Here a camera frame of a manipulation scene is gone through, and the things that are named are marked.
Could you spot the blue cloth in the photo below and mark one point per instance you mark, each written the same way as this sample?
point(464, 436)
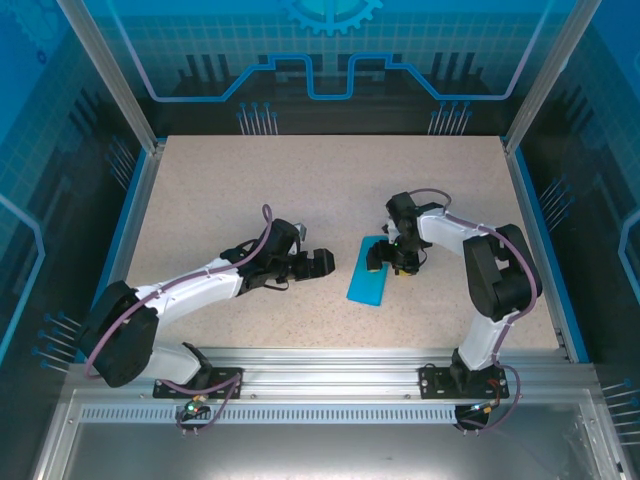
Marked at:
point(365, 290)

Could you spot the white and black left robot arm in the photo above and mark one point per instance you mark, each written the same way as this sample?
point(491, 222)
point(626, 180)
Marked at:
point(210, 290)

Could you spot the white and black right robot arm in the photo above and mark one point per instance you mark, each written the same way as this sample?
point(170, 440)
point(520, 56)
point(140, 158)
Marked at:
point(445, 237)

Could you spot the blue table edge strip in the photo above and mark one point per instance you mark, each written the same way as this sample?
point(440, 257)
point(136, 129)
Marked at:
point(116, 250)
point(541, 225)

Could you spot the small connector with green light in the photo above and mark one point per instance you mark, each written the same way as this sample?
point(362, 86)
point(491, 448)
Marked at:
point(195, 406)
point(485, 407)

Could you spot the grey metal tray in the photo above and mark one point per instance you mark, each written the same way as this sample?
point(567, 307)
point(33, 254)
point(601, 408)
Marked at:
point(325, 450)

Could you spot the long aluminium mounting rail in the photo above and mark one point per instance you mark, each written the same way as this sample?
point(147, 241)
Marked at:
point(325, 370)

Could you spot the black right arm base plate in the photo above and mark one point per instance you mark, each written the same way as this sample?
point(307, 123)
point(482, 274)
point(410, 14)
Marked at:
point(435, 382)

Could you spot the aluminium side rail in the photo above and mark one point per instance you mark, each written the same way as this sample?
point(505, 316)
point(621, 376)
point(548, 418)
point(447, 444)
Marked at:
point(523, 200)
point(136, 225)

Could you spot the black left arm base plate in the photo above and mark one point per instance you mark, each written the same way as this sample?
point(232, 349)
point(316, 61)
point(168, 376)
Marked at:
point(225, 382)

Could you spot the aluminium frame post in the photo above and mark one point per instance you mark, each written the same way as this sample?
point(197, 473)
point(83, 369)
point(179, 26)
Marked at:
point(550, 70)
point(115, 85)

